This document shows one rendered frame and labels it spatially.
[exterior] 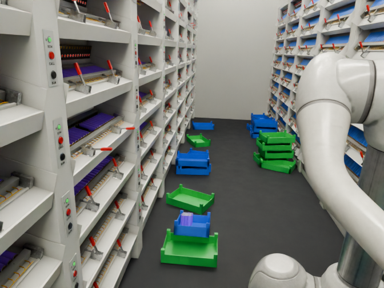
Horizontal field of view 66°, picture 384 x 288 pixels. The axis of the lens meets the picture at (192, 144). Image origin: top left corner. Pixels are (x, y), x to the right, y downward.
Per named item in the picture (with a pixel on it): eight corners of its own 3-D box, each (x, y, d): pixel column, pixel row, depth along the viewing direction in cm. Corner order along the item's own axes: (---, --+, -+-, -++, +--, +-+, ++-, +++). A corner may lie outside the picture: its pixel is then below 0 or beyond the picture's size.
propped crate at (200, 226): (179, 222, 197) (180, 210, 197) (210, 224, 195) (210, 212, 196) (173, 235, 167) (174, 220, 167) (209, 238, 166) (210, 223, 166)
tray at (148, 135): (160, 134, 213) (166, 116, 208) (138, 165, 155) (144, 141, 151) (133, 125, 213) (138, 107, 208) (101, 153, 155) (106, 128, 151)
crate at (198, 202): (214, 203, 223) (214, 193, 220) (201, 215, 206) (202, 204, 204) (180, 192, 237) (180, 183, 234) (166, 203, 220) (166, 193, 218)
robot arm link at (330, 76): (298, 91, 56) (379, 96, 52) (302, 36, 66) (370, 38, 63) (290, 135, 66) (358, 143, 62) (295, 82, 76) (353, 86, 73)
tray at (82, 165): (132, 132, 140) (136, 114, 137) (70, 190, 83) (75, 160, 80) (91, 119, 140) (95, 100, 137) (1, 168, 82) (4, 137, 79)
